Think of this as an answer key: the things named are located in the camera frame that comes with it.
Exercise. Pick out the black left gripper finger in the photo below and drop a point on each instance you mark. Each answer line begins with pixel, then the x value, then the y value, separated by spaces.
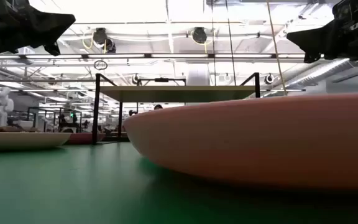
pixel 48 23
pixel 53 49

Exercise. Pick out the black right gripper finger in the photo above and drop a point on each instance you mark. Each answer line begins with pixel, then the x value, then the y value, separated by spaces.
pixel 312 39
pixel 312 57

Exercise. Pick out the red plate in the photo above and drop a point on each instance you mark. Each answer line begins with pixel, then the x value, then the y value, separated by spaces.
pixel 84 138

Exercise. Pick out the cream plate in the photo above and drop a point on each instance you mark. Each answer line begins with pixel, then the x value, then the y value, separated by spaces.
pixel 26 140

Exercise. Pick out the black-framed shelf with board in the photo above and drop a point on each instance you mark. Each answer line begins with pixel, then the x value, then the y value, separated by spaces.
pixel 179 93

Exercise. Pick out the white robot figure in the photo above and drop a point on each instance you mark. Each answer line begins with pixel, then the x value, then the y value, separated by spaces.
pixel 0 107

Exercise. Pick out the large pink plate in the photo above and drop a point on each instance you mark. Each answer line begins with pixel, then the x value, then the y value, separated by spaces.
pixel 259 140

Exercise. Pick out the person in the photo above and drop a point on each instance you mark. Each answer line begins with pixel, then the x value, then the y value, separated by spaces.
pixel 158 107

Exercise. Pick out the long ceiling light bar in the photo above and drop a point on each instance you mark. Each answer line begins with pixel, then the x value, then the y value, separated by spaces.
pixel 179 56

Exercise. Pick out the black background workstation frame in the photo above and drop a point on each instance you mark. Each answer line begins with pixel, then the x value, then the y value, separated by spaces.
pixel 54 119

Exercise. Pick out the white cylindrical air duct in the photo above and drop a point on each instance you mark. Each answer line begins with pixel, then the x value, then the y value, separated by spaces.
pixel 198 76

